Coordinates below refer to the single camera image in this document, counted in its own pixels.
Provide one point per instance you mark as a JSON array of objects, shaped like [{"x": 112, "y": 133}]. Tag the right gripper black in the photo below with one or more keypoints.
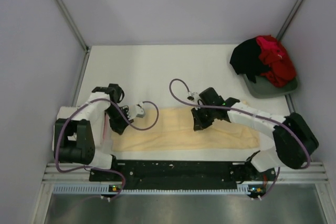
[{"x": 199, "y": 123}]

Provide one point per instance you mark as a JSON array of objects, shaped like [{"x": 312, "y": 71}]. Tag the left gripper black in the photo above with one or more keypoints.
[{"x": 118, "y": 127}]

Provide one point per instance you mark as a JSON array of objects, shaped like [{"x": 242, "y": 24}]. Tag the cream yellow t shirt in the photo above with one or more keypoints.
[{"x": 174, "y": 131}]

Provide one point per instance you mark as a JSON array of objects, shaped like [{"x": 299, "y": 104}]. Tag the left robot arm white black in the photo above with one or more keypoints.
[{"x": 79, "y": 134}]

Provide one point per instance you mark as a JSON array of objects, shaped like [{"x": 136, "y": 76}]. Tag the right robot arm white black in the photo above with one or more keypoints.
[{"x": 294, "y": 142}]

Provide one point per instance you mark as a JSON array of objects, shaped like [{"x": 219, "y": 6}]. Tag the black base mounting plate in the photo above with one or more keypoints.
[{"x": 188, "y": 175}]

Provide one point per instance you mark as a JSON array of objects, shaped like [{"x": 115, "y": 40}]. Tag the white printed folded shirt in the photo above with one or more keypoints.
[{"x": 64, "y": 113}]

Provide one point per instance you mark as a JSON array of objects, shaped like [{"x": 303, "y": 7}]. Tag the grey plastic tray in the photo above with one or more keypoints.
[{"x": 263, "y": 89}]

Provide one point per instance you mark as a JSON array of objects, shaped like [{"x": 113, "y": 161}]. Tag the black t shirt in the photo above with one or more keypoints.
[{"x": 245, "y": 60}]

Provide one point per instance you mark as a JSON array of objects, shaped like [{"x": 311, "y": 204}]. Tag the red t shirt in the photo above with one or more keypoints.
[{"x": 274, "y": 55}]

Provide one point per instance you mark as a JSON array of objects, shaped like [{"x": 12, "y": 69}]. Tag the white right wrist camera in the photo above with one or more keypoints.
[{"x": 193, "y": 97}]

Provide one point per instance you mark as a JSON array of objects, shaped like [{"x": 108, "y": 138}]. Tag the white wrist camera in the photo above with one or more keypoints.
[
  {"x": 193, "y": 97},
  {"x": 137, "y": 111}
]

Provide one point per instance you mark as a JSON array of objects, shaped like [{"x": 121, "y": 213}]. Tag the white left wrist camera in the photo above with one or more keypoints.
[{"x": 137, "y": 111}]

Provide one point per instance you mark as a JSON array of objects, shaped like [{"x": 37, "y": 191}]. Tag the grey slotted cable duct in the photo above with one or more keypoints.
[{"x": 112, "y": 190}]

